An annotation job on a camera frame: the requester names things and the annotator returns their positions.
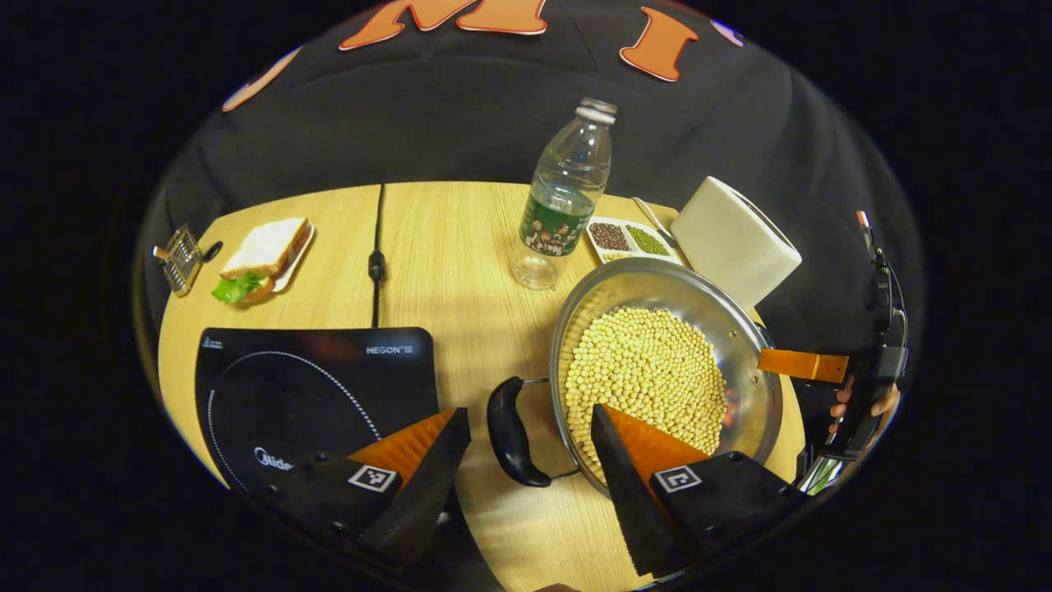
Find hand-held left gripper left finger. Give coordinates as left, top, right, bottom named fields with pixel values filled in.
left=247, top=407, right=472, bottom=568

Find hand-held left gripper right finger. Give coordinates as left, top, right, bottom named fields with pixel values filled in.
left=590, top=403, right=810, bottom=579

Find stainless steel pot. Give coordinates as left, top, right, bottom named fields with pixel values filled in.
left=487, top=257, right=783, bottom=498

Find black induction cooktop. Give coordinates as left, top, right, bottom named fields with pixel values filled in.
left=195, top=327, right=439, bottom=494

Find soybeans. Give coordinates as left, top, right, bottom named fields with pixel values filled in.
left=564, top=306, right=729, bottom=482

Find white toaster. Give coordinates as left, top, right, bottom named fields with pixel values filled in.
left=670, top=176, right=802, bottom=312

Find metal spoon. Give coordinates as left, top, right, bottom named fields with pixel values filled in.
left=631, top=196, right=679, bottom=247

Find white divided bean dish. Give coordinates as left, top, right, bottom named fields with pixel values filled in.
left=585, top=215, right=683, bottom=266

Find small white plate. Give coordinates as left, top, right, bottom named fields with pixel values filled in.
left=270, top=222, right=316, bottom=294

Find clear plastic water bottle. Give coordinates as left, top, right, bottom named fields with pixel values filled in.
left=510, top=97, right=617, bottom=290

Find sandwich with lettuce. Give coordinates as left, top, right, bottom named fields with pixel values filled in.
left=212, top=217, right=311, bottom=305

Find metal mesh holder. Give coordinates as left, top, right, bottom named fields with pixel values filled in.
left=152, top=224, right=205, bottom=297

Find black backdrop cloth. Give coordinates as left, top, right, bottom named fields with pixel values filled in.
left=136, top=0, right=921, bottom=350

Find black power cable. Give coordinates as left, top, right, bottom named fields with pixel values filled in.
left=368, top=184, right=388, bottom=328

